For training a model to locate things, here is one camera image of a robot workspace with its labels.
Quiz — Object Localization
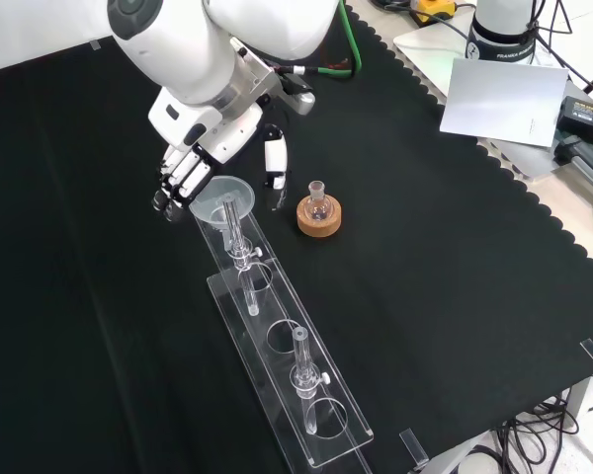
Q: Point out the grey and black device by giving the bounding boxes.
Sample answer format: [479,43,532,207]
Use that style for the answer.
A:
[553,133,593,190]

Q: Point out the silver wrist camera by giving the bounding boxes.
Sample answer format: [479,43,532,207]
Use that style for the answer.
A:
[275,68,317,118]

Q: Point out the grey paper sheet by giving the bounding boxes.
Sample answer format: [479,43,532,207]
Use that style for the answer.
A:
[439,57,570,149]

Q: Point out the black bench cloth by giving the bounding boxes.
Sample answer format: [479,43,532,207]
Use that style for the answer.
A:
[0,0,593,474]

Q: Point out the small glass round-bottom flask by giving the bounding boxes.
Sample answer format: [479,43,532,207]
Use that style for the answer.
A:
[307,180,333,222]

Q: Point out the black power adapter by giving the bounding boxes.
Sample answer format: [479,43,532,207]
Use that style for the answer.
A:
[556,94,593,131]

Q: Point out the brown cork ring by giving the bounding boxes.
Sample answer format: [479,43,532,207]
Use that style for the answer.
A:
[296,195,345,237]

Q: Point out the green cable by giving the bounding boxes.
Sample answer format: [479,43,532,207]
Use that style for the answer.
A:
[303,2,363,80]

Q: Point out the white base board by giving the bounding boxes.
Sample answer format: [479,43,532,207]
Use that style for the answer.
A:
[391,20,572,108]

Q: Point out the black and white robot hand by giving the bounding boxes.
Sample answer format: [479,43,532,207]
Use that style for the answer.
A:
[146,87,290,223]

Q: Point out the clear acrylic funnel stand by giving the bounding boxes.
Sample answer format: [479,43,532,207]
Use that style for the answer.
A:
[191,193,376,474]

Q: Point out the black cable bundle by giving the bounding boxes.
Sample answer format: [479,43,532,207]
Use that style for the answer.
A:
[491,389,593,474]

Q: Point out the yellow stop button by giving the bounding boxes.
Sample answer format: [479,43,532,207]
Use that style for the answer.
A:
[411,0,457,25]

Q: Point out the translucent plastic funnel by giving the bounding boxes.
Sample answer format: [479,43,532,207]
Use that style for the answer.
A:
[188,175,256,249]

